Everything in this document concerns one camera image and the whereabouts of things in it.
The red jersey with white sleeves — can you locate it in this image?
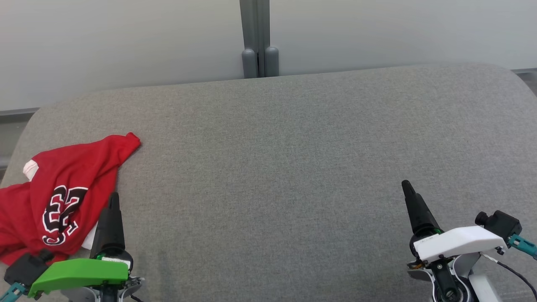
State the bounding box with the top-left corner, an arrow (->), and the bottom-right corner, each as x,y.
23,133 -> 142,256

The grey fabric sofa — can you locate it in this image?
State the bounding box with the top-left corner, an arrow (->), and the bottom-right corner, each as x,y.
0,63 -> 537,302

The right gripper black camera box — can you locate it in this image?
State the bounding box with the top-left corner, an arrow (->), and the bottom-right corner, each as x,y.
475,210 -> 523,242

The left gripper teal plug cable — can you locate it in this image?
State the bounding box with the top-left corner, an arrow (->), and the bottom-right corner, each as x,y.
0,282 -> 26,302

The left gripper black camera box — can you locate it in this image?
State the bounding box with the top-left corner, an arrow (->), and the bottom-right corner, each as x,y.
4,249 -> 55,286

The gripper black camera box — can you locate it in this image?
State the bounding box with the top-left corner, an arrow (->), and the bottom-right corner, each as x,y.
4,249 -> 55,286
475,210 -> 523,242

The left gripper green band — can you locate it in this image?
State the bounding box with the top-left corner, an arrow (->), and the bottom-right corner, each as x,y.
27,192 -> 134,298

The thin black cable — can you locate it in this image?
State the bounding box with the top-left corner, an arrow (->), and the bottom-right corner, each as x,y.
480,252 -> 537,302

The grey vertical partition post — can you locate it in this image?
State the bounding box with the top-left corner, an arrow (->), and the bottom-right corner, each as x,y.
239,0 -> 271,78

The gripper teal plug cable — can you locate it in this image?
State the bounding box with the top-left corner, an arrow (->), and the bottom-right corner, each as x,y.
0,282 -> 26,302
508,234 -> 537,260

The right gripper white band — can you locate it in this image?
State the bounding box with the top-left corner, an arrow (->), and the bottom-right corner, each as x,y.
401,180 -> 508,263

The right gripper teal plug cable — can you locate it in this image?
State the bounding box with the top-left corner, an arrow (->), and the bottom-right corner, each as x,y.
508,234 -> 537,260

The grey round-topped tube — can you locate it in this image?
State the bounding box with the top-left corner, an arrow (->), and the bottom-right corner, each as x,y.
264,46 -> 280,77
242,48 -> 258,79

